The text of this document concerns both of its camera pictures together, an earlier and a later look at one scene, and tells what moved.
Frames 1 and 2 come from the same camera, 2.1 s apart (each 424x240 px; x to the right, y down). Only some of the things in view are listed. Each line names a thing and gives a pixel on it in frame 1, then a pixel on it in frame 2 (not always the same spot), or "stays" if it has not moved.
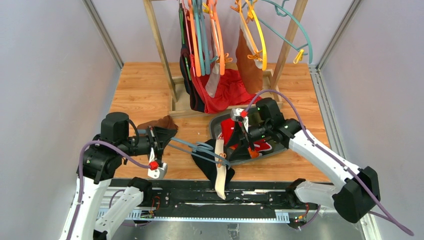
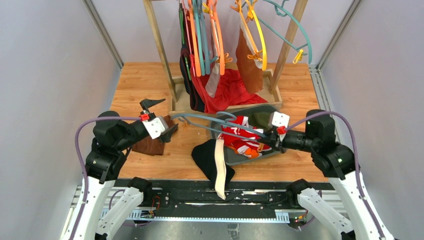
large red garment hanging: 230,92 stays
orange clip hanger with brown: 238,9 stays
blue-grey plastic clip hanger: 201,146 -> 225,118
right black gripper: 246,135 -> 274,137
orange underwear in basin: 253,154 stays
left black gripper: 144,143 -> 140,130
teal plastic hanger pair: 205,58 stays
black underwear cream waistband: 219,177 stays
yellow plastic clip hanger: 252,10 stays
